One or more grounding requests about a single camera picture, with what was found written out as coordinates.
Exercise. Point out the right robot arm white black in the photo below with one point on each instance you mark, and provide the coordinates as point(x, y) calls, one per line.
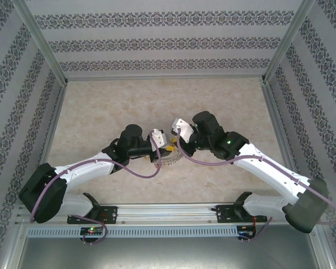
point(268, 168)

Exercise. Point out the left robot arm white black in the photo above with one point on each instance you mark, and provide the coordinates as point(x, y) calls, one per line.
point(81, 168)

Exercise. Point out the grey metal floor panel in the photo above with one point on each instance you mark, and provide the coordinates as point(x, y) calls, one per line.
point(168, 252)

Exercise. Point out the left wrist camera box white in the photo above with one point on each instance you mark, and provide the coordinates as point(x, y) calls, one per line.
point(158, 137)

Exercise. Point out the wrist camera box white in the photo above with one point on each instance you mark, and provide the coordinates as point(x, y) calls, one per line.
point(158, 137)
point(183, 127)

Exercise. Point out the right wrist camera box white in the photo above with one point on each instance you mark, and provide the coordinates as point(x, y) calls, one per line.
point(183, 127)

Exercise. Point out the long aluminium base rail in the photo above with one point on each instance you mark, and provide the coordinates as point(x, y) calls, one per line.
point(168, 213)

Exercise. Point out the right aluminium side rail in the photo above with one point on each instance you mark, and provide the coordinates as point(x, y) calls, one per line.
point(280, 134)

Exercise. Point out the aluminium side rail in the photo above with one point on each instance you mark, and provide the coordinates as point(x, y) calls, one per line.
point(280, 134)
point(49, 126)

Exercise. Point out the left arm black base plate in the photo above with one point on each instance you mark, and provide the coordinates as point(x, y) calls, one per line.
point(112, 214)

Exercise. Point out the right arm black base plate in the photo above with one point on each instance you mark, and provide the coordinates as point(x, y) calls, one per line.
point(222, 214)

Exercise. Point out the left aluminium side rail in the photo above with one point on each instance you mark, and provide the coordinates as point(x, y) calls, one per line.
point(49, 126)

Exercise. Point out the right aluminium corner post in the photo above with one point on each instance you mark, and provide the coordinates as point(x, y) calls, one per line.
point(285, 42)

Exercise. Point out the aluminium corner post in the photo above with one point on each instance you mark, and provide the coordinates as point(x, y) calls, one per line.
point(285, 42)
point(42, 42)

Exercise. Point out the left aluminium corner post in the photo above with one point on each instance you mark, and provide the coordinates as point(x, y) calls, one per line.
point(42, 42)

